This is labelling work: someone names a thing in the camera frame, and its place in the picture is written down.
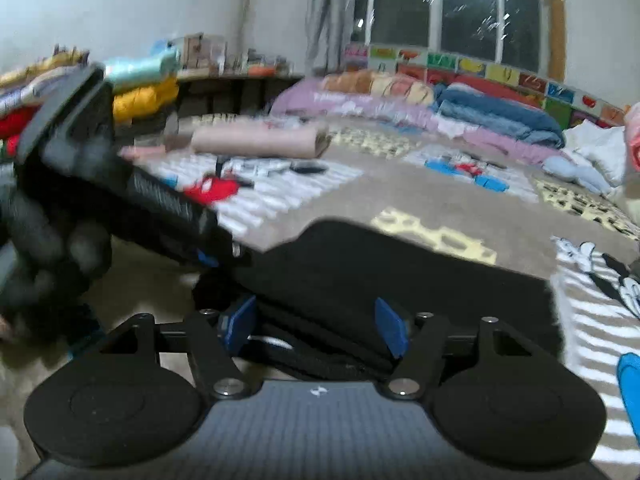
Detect yellow knit sweater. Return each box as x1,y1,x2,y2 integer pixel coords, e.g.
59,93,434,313
112,77,180,123

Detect orange printed pillow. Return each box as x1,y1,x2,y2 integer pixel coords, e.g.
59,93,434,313
322,70,436,108

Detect red pillow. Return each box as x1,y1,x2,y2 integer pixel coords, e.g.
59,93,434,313
452,74,546,108

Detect dark desk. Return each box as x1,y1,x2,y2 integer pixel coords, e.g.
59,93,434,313
175,72,306,121

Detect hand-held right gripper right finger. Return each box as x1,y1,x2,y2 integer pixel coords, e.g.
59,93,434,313
375,297,541,401

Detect cartoon mouse printed blanket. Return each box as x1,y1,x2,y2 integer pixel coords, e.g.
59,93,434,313
0,110,640,466

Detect colourful picture headboard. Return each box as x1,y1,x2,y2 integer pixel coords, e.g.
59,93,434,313
342,42,631,131

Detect brown wooden post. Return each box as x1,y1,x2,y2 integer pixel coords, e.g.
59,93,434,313
544,0,568,81

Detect black pants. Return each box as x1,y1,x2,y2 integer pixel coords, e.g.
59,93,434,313
192,217,563,381

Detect cluster of small boxes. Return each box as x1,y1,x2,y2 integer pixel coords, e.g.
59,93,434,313
182,34,291,76

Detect white metal tube frame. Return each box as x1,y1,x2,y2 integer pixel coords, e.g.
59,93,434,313
366,0,506,66

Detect light blue plush toy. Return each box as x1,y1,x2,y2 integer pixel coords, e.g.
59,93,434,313
542,155,613,196

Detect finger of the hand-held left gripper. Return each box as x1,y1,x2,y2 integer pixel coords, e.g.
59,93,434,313
195,242,253,271

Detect pink rolled blanket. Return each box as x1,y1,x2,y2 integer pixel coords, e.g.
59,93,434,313
622,102,640,171

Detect light blue folded garment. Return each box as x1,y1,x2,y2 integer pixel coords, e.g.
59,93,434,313
102,50,181,93

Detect window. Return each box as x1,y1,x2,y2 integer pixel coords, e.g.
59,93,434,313
352,0,548,73

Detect red cloth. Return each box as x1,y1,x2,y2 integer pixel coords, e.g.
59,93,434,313
0,110,43,141

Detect white bedding cloth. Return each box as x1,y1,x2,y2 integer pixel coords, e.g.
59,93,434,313
562,120,631,188

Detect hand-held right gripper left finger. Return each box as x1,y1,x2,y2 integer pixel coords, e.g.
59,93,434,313
97,295,258,399

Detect grey curtain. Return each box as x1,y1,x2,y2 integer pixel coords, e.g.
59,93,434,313
305,0,358,73

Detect beige folded garment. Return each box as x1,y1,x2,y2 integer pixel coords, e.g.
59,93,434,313
190,124,331,158

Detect blue folded quilt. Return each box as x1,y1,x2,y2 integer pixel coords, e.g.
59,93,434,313
432,82,566,148

